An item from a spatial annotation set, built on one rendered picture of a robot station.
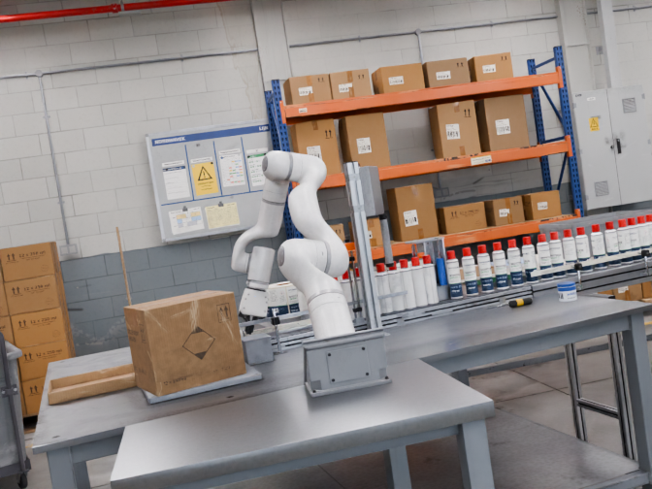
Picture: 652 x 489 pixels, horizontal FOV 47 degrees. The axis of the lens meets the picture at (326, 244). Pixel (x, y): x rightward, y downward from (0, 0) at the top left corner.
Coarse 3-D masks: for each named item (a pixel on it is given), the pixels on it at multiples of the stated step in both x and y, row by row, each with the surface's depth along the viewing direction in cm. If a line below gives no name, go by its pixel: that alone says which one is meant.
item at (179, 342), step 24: (144, 312) 226; (168, 312) 230; (192, 312) 233; (216, 312) 238; (144, 336) 230; (168, 336) 229; (192, 336) 233; (216, 336) 237; (240, 336) 241; (144, 360) 234; (168, 360) 229; (192, 360) 233; (216, 360) 237; (240, 360) 241; (144, 384) 239; (168, 384) 229; (192, 384) 233
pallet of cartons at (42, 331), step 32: (0, 256) 548; (32, 256) 555; (0, 288) 548; (32, 288) 554; (0, 320) 548; (32, 320) 554; (64, 320) 583; (32, 352) 555; (64, 352) 561; (32, 384) 555
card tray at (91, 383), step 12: (96, 372) 278; (108, 372) 280; (120, 372) 281; (132, 372) 282; (60, 384) 274; (72, 384) 275; (84, 384) 273; (96, 384) 254; (108, 384) 255; (120, 384) 256; (132, 384) 258; (48, 396) 249; (60, 396) 250; (72, 396) 251; (84, 396) 252
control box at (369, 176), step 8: (360, 168) 281; (368, 168) 280; (376, 168) 294; (344, 176) 284; (360, 176) 281; (368, 176) 281; (376, 176) 292; (368, 184) 281; (376, 184) 290; (368, 192) 281; (376, 192) 288; (368, 200) 282; (376, 200) 286; (368, 208) 282; (376, 208) 285
